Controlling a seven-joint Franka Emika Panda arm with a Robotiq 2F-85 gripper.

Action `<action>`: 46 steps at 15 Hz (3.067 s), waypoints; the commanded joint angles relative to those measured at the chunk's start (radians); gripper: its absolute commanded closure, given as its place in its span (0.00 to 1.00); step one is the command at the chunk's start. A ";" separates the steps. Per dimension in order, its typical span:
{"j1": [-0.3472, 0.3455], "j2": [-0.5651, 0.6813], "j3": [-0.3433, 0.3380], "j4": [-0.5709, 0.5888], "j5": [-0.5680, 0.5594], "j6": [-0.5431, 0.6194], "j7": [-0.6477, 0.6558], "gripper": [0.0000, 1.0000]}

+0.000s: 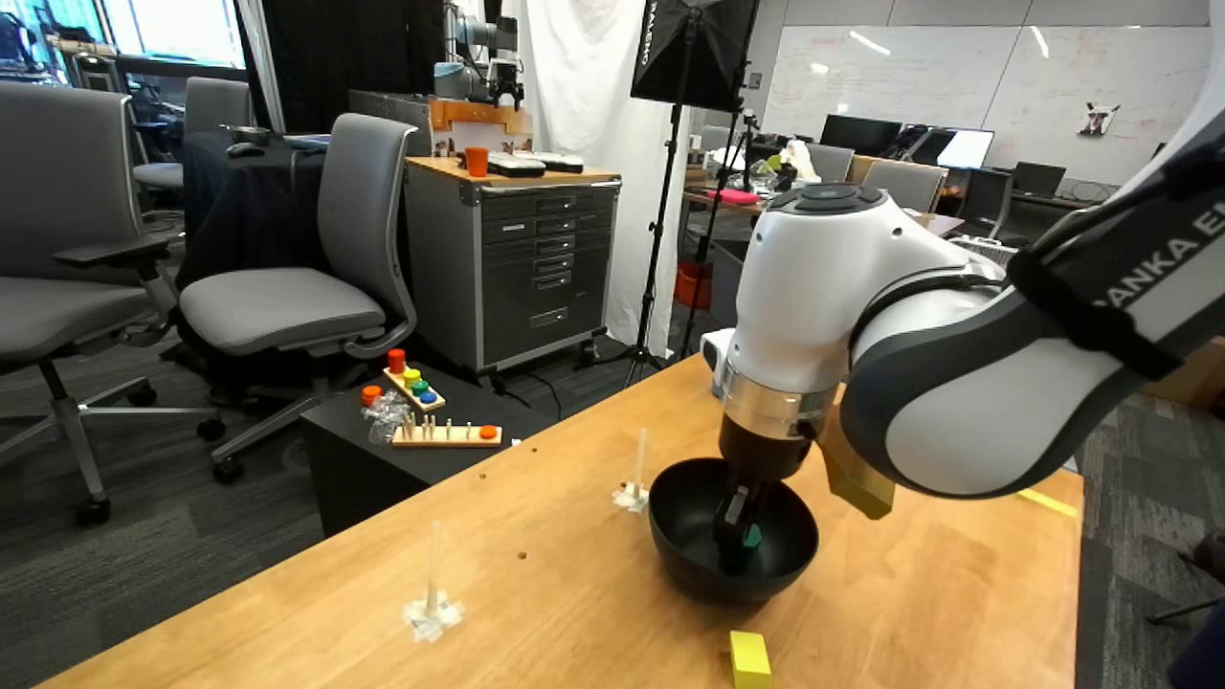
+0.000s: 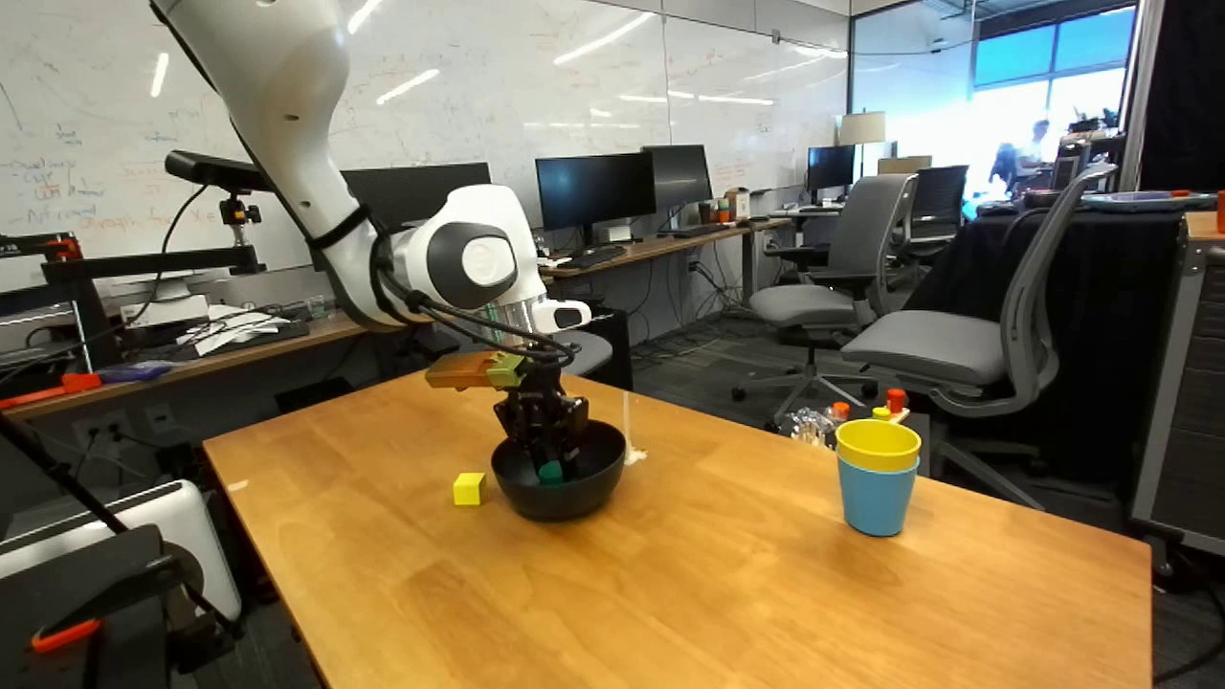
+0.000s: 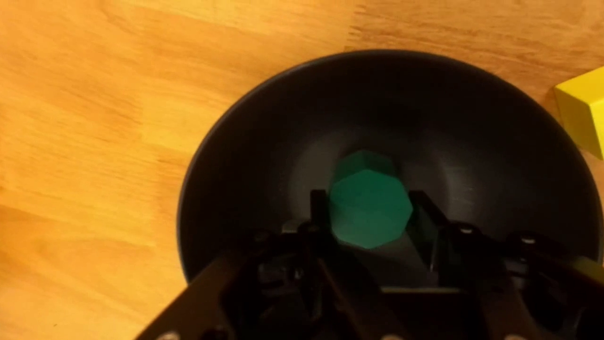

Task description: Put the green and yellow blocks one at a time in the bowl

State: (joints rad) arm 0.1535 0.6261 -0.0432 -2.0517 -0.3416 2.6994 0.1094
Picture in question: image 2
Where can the wooden workbench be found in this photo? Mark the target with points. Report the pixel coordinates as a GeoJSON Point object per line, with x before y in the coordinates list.
{"type": "Point", "coordinates": [193, 356]}

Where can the grey office chair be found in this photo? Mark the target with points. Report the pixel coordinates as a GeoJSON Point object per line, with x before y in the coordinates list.
{"type": "Point", "coordinates": [592, 348]}
{"type": "Point", "coordinates": [818, 301]}
{"type": "Point", "coordinates": [943, 345]}

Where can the black camera on tripod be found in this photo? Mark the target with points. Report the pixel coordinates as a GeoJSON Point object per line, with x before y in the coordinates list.
{"type": "Point", "coordinates": [217, 169]}

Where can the black computer monitor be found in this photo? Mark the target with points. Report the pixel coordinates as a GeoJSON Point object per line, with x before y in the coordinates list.
{"type": "Point", "coordinates": [407, 191]}
{"type": "Point", "coordinates": [827, 167]}
{"type": "Point", "coordinates": [681, 174]}
{"type": "Point", "coordinates": [595, 188]}

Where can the orange toy ball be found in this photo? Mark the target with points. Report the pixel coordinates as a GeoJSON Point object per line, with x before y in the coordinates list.
{"type": "Point", "coordinates": [840, 409]}

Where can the colourful stacking toy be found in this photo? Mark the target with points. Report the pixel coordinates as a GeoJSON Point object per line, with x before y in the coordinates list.
{"type": "Point", "coordinates": [897, 403]}

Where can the black metal rail stand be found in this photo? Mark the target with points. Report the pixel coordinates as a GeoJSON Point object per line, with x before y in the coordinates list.
{"type": "Point", "coordinates": [128, 260]}

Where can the black draped cloth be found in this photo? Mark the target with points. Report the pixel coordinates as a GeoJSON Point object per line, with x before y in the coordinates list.
{"type": "Point", "coordinates": [1122, 320]}

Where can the black stand with red clamp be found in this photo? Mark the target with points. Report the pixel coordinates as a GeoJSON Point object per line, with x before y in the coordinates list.
{"type": "Point", "coordinates": [102, 612]}

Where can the white wall whiteboard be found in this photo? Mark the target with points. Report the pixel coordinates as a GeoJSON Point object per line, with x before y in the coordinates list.
{"type": "Point", "coordinates": [512, 76]}

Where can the white rounded equipment housing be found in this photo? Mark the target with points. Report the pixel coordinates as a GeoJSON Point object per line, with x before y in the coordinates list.
{"type": "Point", "coordinates": [177, 538]}

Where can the clear plastic stand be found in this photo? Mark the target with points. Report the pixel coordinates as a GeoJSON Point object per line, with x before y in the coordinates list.
{"type": "Point", "coordinates": [633, 454]}

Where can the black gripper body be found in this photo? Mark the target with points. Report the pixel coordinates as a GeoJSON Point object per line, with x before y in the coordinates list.
{"type": "Point", "coordinates": [542, 414]}

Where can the blue plastic cup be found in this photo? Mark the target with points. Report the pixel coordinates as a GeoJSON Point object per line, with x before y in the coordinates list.
{"type": "Point", "coordinates": [879, 500]}

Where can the yellow cube block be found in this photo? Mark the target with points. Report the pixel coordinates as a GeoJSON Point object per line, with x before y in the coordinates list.
{"type": "Point", "coordinates": [469, 491]}

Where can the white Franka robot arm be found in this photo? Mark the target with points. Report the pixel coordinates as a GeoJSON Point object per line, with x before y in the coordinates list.
{"type": "Point", "coordinates": [282, 127]}

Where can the black bowl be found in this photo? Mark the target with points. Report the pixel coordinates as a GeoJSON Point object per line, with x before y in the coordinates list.
{"type": "Point", "coordinates": [559, 493]}

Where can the yellow plastic cup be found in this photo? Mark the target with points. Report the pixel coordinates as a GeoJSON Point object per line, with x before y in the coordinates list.
{"type": "Point", "coordinates": [879, 446]}

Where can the white shade desk lamp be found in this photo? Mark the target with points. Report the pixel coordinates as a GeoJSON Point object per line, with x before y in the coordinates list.
{"type": "Point", "coordinates": [861, 127]}

